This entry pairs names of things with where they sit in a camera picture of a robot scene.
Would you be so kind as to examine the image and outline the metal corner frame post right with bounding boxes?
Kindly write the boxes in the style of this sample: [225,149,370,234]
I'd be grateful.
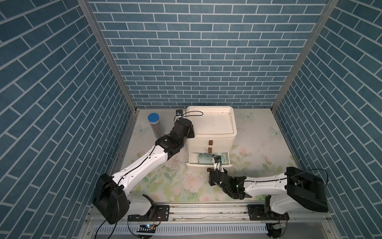
[271,0,339,115]

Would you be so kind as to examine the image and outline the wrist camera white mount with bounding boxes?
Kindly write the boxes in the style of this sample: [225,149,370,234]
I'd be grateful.
[213,155,224,172]
[175,109,185,120]

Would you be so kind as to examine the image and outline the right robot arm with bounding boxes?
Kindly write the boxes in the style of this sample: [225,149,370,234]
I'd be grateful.
[208,167,329,215]

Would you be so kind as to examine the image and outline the blue-lid clear straw canister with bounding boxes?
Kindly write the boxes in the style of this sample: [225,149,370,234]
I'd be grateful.
[148,113,164,139]

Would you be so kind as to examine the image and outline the white bottom drawer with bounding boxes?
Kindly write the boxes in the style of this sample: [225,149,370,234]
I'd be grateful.
[186,152,232,168]

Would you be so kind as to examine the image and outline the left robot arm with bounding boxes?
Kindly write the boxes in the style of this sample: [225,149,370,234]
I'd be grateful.
[92,118,195,225]

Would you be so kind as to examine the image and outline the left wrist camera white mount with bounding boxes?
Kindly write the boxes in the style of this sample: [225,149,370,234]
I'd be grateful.
[175,109,185,120]

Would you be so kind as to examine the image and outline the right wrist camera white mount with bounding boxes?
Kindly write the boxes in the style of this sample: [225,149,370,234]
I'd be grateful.
[213,155,224,172]

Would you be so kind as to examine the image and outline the metal corner frame post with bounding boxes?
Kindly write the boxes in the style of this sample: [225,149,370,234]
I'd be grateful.
[78,0,137,114]
[271,0,339,115]

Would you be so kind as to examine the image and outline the mint green umbrella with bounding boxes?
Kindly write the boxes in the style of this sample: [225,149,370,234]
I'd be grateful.
[198,153,212,165]
[210,153,229,164]

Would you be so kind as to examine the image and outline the floral table mat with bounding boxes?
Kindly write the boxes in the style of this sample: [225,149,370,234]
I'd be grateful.
[122,143,302,204]

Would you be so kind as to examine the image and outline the white plastic drawer cabinet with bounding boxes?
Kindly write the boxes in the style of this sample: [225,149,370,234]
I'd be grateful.
[185,106,237,171]

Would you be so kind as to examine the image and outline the green circuit board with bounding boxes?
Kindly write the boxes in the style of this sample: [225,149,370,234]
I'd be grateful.
[137,224,156,234]

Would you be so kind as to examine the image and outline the metal linear rail base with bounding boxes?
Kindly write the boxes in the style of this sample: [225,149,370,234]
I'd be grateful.
[79,201,340,239]

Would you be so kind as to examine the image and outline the metal corner frame post left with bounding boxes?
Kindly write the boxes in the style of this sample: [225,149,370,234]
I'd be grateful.
[78,0,137,114]

